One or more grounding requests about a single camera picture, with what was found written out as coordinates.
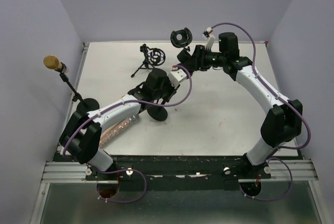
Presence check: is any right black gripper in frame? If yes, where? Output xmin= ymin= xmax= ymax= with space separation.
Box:
xmin=181 ymin=45 xmax=226 ymax=72

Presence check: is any black round base shock stand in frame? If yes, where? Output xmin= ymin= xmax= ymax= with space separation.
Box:
xmin=170 ymin=27 xmax=193 ymax=52

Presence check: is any black tripod shock mount stand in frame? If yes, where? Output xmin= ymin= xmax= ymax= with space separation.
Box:
xmin=130 ymin=44 xmax=166 ymax=78

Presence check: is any silver glitter microphone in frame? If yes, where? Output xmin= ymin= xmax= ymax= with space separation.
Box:
xmin=99 ymin=115 xmax=140 ymax=148

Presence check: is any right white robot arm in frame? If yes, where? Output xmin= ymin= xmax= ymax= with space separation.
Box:
xmin=177 ymin=32 xmax=303 ymax=178

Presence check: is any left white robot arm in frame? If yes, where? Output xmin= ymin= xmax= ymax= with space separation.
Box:
xmin=59 ymin=65 xmax=190 ymax=180

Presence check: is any gold microphone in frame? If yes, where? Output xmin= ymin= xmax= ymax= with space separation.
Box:
xmin=43 ymin=55 xmax=69 ymax=73

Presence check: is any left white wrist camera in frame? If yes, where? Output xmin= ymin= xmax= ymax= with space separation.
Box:
xmin=167 ymin=68 xmax=192 ymax=88

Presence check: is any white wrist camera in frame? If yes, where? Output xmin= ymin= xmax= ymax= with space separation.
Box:
xmin=167 ymin=68 xmax=192 ymax=88
xmin=202 ymin=27 xmax=216 ymax=50

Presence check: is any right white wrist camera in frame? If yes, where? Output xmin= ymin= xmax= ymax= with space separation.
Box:
xmin=202 ymin=27 xmax=216 ymax=50

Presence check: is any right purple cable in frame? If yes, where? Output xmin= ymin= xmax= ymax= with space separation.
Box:
xmin=208 ymin=22 xmax=312 ymax=201

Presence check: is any purple cable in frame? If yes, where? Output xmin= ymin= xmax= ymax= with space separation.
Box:
xmin=208 ymin=22 xmax=312 ymax=201
xmin=62 ymin=64 xmax=194 ymax=204

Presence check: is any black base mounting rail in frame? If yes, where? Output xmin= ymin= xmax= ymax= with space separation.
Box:
xmin=85 ymin=155 xmax=271 ymax=192

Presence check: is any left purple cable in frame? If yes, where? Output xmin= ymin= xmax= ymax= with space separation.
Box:
xmin=62 ymin=64 xmax=194 ymax=204

